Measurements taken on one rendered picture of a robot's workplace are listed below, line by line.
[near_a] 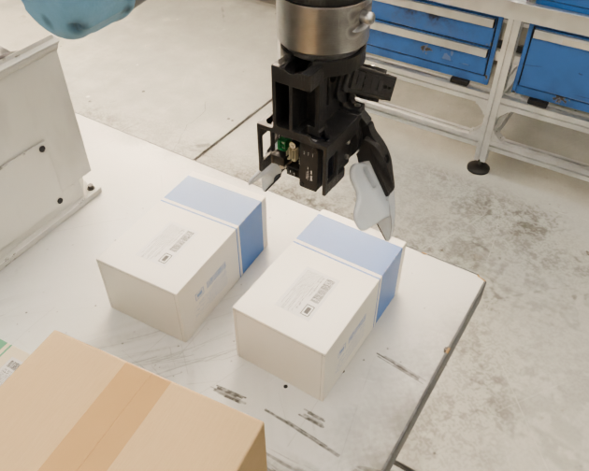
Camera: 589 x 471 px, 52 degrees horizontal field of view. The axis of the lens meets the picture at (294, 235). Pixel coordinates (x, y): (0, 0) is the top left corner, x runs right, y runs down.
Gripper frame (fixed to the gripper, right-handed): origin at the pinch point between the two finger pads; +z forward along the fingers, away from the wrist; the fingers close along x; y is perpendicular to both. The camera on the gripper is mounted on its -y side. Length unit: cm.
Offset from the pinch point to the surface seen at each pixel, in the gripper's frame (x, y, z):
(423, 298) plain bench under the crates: 9.5, -10.2, 18.4
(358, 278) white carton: 3.9, -1.2, 9.3
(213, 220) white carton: -16.7, -0.3, 9.4
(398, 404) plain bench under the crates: 13.5, 6.0, 18.3
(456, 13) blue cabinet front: -32, -139, 36
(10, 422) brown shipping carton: -9.9, 34.1, 2.2
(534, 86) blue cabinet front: -4, -140, 53
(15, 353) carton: -23.8, 26.3, 12.2
